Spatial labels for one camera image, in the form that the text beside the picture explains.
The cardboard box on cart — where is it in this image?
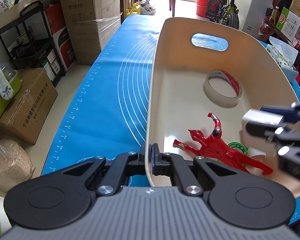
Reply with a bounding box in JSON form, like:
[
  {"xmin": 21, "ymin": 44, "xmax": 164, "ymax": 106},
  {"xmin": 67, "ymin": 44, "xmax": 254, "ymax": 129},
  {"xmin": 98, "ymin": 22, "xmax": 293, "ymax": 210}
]
[{"xmin": 0, "ymin": 0, "xmax": 40, "ymax": 30}]

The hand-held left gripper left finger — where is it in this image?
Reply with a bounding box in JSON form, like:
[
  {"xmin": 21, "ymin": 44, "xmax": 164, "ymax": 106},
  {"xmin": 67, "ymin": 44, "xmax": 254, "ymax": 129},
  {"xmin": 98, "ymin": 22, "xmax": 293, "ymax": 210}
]
[{"xmin": 61, "ymin": 144, "xmax": 147, "ymax": 197}]

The green black bicycle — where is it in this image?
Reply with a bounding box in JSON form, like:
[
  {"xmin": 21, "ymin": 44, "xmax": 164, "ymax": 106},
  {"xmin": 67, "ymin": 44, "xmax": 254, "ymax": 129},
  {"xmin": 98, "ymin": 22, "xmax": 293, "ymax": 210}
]
[{"xmin": 205, "ymin": 0, "xmax": 247, "ymax": 31}]

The red plastic bucket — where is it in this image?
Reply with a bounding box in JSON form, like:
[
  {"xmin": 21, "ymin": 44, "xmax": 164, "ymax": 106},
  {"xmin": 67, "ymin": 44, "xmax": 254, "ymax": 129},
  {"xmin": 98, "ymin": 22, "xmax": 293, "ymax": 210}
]
[{"xmin": 196, "ymin": 0, "xmax": 215, "ymax": 18}]

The plastic-wrapped cardboard box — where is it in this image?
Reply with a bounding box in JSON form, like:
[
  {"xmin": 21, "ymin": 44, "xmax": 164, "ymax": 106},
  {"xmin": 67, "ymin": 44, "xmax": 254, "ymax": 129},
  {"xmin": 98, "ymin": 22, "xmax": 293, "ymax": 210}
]
[{"xmin": 70, "ymin": 13, "xmax": 122, "ymax": 66}]

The blue silicone baking mat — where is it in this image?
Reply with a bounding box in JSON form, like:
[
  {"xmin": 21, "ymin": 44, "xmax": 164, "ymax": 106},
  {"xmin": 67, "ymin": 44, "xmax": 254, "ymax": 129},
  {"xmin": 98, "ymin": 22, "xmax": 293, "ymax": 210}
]
[{"xmin": 41, "ymin": 14, "xmax": 300, "ymax": 228}]

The beige plastic storage basket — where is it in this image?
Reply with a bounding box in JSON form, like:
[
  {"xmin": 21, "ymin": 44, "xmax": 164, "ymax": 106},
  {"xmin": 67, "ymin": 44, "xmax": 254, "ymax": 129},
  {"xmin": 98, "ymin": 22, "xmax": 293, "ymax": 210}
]
[{"xmin": 144, "ymin": 17, "xmax": 300, "ymax": 206}]

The clear tape roll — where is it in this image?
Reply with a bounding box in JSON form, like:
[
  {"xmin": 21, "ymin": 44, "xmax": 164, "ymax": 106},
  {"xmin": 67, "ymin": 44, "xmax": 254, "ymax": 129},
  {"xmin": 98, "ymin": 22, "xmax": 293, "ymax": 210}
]
[{"xmin": 203, "ymin": 69, "xmax": 243, "ymax": 107}]

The cardboard box with black print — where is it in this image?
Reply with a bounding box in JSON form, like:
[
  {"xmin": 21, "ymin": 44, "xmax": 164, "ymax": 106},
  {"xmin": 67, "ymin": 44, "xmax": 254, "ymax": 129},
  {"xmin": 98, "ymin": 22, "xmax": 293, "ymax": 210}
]
[{"xmin": 0, "ymin": 67, "xmax": 58, "ymax": 146}]

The amber glass bottle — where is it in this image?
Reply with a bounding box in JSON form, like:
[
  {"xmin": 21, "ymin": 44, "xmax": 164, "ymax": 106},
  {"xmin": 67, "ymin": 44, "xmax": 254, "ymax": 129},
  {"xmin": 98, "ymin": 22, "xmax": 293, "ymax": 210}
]
[{"xmin": 268, "ymin": 6, "xmax": 281, "ymax": 23}]

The yellow plastic jug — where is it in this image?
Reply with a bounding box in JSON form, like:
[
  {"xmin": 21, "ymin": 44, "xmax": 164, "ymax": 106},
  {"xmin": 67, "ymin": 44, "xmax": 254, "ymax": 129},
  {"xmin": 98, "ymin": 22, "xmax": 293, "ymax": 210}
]
[{"xmin": 125, "ymin": 2, "xmax": 142, "ymax": 16}]

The large printed cardboard box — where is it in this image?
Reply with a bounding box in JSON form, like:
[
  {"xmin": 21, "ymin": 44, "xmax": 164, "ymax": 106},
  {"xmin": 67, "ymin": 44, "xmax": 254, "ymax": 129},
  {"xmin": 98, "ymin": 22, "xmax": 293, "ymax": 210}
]
[{"xmin": 59, "ymin": 0, "xmax": 121, "ymax": 22}]

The green white carton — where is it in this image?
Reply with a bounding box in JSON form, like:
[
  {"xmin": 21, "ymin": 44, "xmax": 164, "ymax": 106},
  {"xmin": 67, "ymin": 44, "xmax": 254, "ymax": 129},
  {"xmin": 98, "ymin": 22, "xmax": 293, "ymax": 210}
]
[{"xmin": 275, "ymin": 7, "xmax": 300, "ymax": 46}]

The white chest freezer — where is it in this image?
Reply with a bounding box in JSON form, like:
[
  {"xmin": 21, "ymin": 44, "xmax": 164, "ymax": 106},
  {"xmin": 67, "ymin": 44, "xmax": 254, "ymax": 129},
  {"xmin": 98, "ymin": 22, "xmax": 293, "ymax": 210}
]
[{"xmin": 241, "ymin": 0, "xmax": 281, "ymax": 41}]

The green round tin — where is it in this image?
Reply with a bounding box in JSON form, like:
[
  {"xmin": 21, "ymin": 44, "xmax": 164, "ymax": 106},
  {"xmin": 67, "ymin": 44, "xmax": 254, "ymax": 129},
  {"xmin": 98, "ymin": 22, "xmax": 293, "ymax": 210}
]
[{"xmin": 226, "ymin": 142, "xmax": 248, "ymax": 168}]

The black utility cart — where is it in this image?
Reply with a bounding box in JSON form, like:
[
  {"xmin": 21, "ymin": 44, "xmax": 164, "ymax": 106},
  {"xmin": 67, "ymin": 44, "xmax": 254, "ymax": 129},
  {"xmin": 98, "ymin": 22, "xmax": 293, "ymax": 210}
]
[{"xmin": 0, "ymin": 0, "xmax": 66, "ymax": 81}]

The white patterned tissue box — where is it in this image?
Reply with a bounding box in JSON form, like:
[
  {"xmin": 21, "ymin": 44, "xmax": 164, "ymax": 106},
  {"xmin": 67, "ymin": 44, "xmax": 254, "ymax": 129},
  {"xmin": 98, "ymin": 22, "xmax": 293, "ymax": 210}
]
[{"xmin": 266, "ymin": 36, "xmax": 300, "ymax": 83}]

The red white appliance box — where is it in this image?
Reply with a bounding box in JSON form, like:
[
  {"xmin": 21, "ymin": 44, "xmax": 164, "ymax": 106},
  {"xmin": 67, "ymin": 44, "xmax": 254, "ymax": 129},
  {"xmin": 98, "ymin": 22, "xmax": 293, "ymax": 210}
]
[{"xmin": 46, "ymin": 2, "xmax": 77, "ymax": 72}]

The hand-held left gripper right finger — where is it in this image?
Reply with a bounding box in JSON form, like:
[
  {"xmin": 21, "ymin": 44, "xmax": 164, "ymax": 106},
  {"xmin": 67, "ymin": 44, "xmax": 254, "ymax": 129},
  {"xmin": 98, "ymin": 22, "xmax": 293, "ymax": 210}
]
[{"xmin": 149, "ymin": 143, "xmax": 241, "ymax": 196}]

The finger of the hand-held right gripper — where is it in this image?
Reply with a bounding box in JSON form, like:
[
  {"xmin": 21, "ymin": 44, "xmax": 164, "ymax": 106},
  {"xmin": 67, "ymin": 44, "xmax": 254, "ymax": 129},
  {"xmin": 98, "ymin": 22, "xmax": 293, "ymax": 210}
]
[
  {"xmin": 261, "ymin": 94, "xmax": 300, "ymax": 125},
  {"xmin": 244, "ymin": 121, "xmax": 293, "ymax": 143}
]

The clear bag of grain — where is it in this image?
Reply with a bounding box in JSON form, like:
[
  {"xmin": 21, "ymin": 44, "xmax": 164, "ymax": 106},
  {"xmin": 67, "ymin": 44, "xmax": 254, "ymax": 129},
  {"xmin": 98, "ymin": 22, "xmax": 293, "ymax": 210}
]
[{"xmin": 0, "ymin": 139, "xmax": 36, "ymax": 193}]

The red toy figure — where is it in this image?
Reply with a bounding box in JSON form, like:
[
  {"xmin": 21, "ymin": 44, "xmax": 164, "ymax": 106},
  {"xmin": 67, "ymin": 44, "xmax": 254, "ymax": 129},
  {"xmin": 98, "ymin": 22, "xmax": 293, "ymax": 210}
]
[{"xmin": 173, "ymin": 112, "xmax": 274, "ymax": 176}]

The green lidded container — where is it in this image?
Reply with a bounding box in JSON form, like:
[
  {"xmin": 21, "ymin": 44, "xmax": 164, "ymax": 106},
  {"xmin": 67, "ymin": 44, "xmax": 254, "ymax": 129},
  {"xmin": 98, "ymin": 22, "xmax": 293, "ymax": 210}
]
[{"xmin": 0, "ymin": 64, "xmax": 22, "ymax": 126}]

